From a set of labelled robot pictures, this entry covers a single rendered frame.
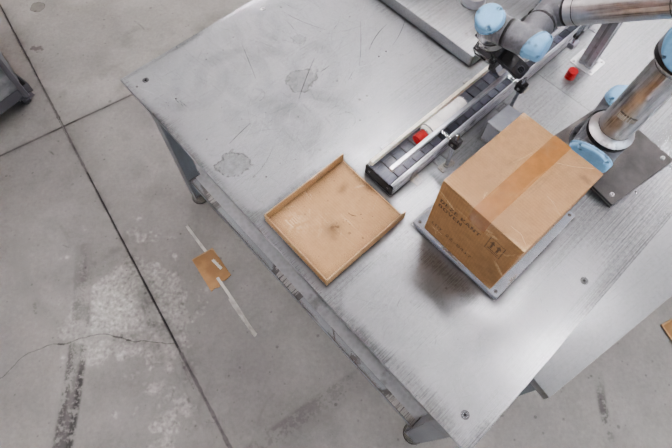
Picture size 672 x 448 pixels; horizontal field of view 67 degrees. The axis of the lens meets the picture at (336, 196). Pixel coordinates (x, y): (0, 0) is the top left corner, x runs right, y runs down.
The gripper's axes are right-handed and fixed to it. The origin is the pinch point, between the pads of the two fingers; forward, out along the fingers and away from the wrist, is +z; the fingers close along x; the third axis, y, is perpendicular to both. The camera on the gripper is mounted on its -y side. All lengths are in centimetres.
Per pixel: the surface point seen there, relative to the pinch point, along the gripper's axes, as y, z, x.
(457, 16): 27.2, 10.6, -7.5
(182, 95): 66, -29, 72
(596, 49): -14.7, 17.7, -26.1
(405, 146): 2.2, -15.4, 37.8
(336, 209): 2, -25, 64
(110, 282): 71, 13, 164
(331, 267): -10, -32, 75
